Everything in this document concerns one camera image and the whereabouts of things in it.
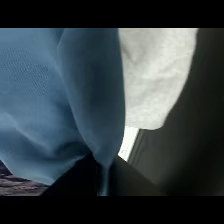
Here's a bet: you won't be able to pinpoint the light grey garment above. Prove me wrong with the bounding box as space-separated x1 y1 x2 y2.
117 28 200 131

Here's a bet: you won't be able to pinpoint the blue T-shirt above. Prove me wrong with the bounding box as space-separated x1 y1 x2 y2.
0 28 126 197

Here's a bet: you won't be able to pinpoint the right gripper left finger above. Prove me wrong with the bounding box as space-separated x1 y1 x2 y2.
42 153 102 197

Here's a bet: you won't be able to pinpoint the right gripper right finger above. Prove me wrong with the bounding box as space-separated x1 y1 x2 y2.
108 155 165 197

